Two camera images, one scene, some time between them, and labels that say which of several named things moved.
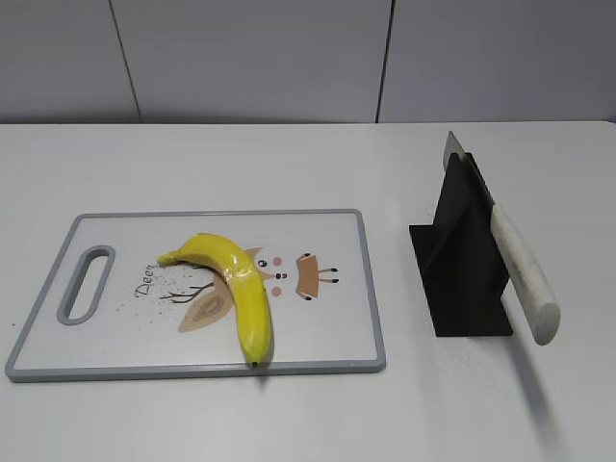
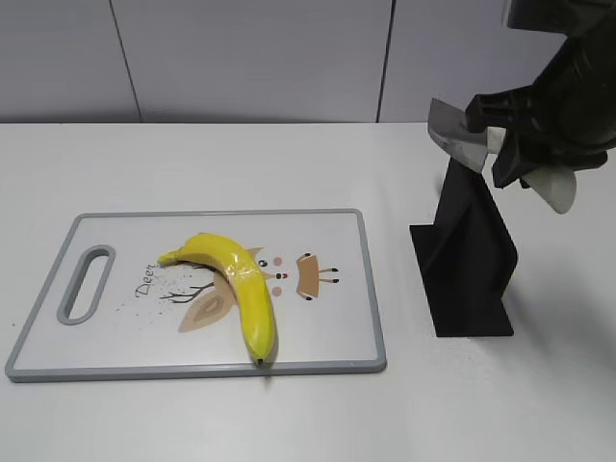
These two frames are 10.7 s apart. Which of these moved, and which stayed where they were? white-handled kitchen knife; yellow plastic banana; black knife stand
Moved: white-handled kitchen knife
Stayed: yellow plastic banana; black knife stand
